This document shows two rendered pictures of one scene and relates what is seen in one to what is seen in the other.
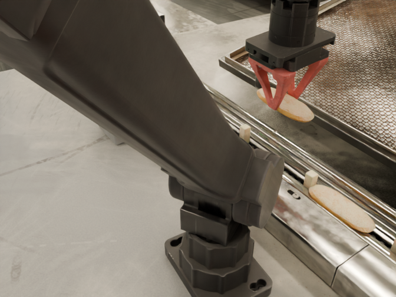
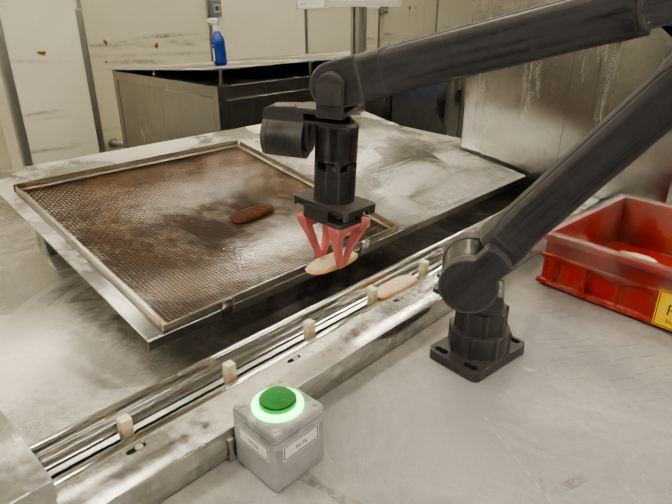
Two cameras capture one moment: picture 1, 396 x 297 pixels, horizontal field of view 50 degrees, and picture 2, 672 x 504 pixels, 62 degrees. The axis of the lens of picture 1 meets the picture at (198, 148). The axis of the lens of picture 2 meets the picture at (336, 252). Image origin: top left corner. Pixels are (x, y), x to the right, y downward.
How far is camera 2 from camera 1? 0.89 m
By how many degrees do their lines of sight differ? 84
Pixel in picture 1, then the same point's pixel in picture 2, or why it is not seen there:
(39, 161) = not seen: outside the picture
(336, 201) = (395, 284)
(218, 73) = (107, 386)
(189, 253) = (503, 330)
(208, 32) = not seen: outside the picture
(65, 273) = (545, 442)
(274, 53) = (368, 204)
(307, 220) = (424, 294)
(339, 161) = (312, 299)
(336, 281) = not seen: hidden behind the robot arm
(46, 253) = (535, 466)
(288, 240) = (436, 312)
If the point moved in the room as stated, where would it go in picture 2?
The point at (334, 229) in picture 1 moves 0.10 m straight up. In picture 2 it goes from (427, 285) to (431, 228)
